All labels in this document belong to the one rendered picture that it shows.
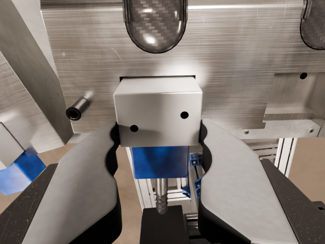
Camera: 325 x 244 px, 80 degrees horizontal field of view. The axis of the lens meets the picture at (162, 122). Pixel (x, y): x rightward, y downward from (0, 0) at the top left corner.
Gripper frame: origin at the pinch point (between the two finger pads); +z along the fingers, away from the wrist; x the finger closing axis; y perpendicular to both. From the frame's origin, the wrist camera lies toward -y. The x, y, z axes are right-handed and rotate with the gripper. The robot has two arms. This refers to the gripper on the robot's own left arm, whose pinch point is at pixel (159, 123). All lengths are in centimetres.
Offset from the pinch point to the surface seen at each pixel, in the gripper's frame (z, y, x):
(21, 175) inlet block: 4.5, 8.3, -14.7
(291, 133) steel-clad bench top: 11.4, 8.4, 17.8
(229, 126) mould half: 2.4, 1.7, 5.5
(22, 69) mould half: 6.9, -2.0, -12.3
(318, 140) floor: 91, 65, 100
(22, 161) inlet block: 5.2, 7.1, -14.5
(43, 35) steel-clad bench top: 11.4, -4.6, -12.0
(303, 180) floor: 91, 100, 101
